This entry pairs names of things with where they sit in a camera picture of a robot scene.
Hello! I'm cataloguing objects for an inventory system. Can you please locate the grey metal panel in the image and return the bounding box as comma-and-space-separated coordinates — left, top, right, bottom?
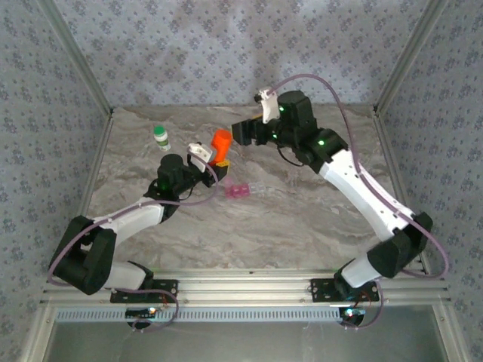
41, 305, 450, 362

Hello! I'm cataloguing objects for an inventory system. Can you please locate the white pill bottle green cap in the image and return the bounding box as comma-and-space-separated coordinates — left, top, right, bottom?
152, 125, 172, 152

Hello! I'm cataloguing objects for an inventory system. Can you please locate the aluminium corner post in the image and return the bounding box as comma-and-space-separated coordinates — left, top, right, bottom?
35, 0, 115, 116
373, 0, 451, 114

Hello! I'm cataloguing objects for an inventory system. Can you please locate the grey slotted cable duct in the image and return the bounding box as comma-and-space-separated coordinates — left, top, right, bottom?
54, 305, 343, 324

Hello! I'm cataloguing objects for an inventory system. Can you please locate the pink pill organizer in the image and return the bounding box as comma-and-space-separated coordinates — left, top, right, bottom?
223, 179, 252, 200

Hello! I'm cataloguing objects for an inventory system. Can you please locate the small circuit board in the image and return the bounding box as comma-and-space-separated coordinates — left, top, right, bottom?
337, 306, 366, 326
125, 307, 158, 320

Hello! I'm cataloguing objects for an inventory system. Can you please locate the orange pill bottle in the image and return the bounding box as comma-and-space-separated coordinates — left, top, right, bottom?
210, 128, 233, 167

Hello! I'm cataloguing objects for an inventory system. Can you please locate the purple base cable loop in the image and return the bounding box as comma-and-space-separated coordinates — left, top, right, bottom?
341, 282, 386, 330
112, 288, 179, 333

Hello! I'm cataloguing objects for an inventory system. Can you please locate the aluminium side rail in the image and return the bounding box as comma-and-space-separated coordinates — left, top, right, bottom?
372, 109, 469, 362

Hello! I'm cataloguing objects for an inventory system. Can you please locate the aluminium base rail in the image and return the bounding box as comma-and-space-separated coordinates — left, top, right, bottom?
39, 268, 452, 307

